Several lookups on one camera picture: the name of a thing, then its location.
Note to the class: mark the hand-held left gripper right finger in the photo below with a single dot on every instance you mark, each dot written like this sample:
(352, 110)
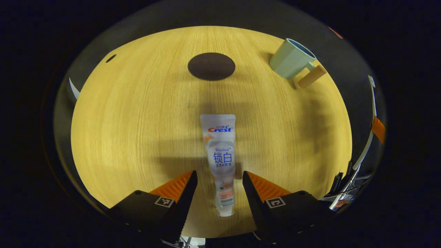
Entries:
(255, 206)

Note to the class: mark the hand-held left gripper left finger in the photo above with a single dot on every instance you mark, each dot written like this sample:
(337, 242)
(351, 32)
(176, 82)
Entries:
(184, 206)

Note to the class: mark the white toothpaste tube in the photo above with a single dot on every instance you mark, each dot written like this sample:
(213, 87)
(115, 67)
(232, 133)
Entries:
(220, 155)

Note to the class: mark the dark round coaster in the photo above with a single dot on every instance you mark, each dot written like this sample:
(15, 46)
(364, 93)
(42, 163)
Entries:
(211, 66)

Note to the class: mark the black backdrop cloth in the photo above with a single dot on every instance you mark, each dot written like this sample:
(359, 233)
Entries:
(220, 13)

